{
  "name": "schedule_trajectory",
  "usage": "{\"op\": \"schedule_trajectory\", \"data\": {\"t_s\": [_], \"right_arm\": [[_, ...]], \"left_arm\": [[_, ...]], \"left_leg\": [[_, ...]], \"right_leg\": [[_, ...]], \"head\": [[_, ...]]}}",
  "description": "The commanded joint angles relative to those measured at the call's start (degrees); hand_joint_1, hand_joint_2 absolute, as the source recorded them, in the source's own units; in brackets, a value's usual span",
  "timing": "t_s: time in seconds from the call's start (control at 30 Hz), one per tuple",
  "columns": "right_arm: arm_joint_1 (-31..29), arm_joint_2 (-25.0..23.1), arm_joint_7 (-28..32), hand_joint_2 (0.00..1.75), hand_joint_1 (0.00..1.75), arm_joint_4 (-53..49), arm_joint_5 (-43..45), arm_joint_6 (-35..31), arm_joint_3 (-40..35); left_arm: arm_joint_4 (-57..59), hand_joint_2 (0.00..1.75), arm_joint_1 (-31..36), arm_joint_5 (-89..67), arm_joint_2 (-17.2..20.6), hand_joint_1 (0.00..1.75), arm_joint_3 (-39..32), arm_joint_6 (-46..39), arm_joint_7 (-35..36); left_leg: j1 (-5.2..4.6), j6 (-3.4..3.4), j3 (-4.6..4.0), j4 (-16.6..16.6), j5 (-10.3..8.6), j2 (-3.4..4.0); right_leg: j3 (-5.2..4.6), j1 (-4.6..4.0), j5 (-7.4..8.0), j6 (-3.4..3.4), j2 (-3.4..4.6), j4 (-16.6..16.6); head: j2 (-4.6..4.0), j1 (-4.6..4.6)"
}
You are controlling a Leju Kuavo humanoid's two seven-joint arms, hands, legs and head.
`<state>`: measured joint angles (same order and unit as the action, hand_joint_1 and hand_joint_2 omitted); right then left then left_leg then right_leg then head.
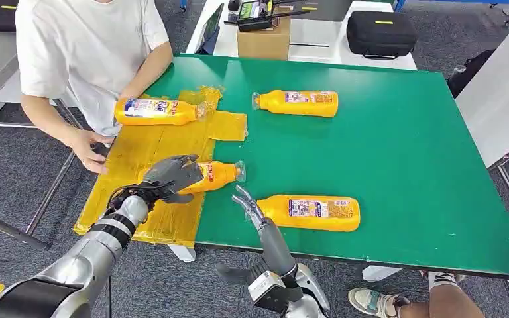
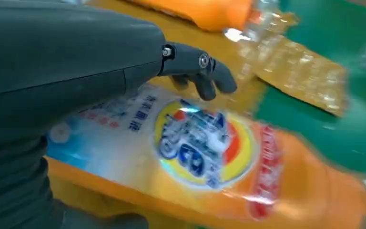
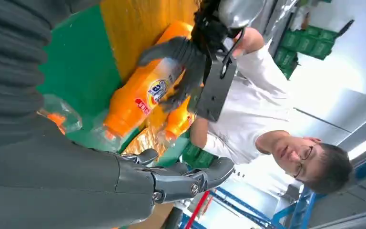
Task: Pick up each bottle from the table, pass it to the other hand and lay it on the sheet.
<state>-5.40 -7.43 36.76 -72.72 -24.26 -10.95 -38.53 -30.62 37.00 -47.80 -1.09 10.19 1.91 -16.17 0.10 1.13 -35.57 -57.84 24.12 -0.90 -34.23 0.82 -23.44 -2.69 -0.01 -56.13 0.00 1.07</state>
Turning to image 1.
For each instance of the white shoe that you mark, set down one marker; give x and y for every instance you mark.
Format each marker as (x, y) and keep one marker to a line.
(443, 278)
(375, 303)

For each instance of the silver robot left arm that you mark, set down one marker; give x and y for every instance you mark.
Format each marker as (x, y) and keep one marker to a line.
(87, 259)

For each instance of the black remote controller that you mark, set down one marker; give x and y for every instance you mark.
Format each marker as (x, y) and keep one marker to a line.
(254, 17)

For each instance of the white table leg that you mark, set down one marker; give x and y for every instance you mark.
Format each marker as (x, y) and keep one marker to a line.
(183, 253)
(379, 273)

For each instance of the black bar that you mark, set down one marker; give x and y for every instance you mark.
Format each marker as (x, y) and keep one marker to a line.
(307, 45)

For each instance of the cardboard box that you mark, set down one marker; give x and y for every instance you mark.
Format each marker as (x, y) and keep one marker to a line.
(263, 44)

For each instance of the person's right hand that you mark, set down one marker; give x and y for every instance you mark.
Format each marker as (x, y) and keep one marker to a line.
(87, 149)

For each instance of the tablet computer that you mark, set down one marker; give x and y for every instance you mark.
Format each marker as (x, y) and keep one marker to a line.
(210, 28)

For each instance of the person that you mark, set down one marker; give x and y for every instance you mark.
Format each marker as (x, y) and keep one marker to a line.
(83, 44)

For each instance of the person's leg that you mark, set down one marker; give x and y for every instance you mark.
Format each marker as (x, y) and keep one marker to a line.
(452, 305)

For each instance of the green table mat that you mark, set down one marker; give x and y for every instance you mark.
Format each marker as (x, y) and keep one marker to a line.
(412, 167)

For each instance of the orange drink bottle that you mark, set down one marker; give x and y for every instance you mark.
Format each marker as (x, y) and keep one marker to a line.
(276, 213)
(276, 104)
(158, 116)
(219, 173)

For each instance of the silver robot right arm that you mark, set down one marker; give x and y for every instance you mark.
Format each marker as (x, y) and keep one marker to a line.
(309, 294)

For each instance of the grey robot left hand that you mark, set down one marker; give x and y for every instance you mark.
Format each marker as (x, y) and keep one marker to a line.
(173, 175)

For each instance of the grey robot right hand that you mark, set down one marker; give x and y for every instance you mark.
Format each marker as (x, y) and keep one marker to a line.
(274, 245)

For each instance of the person's left hand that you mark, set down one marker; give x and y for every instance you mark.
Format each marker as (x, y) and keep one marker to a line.
(129, 95)

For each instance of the yellow plastic sheet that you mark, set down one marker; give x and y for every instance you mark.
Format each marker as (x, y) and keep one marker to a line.
(140, 145)

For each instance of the black flat case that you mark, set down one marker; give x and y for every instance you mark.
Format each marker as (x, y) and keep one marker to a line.
(329, 11)

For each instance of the black backpack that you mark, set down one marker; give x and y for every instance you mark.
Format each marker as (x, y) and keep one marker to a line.
(467, 74)

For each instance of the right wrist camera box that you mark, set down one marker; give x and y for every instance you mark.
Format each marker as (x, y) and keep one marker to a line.
(265, 289)

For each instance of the white table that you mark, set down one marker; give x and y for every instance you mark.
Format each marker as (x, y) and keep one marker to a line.
(311, 33)

